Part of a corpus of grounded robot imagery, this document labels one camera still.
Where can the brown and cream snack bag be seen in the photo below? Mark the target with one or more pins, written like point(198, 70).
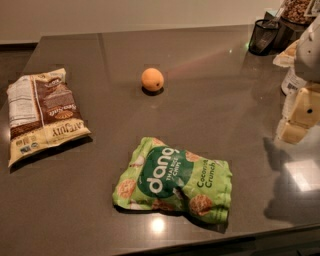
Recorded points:
point(42, 114)

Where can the green rice chip bag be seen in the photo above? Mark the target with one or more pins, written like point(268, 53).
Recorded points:
point(162, 178)

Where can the cream snack packet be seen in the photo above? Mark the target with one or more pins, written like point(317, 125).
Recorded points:
point(287, 57)

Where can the orange fruit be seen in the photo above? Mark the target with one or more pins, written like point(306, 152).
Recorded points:
point(152, 79)

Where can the black mesh cup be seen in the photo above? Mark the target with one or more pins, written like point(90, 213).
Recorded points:
point(263, 37)

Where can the white labelled bottle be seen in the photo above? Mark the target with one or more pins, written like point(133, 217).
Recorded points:
point(292, 83)

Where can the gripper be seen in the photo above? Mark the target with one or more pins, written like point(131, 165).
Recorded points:
point(309, 57)

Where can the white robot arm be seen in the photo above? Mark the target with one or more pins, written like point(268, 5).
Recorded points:
point(307, 59)

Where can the jar of nuts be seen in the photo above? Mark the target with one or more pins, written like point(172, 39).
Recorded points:
point(301, 12)

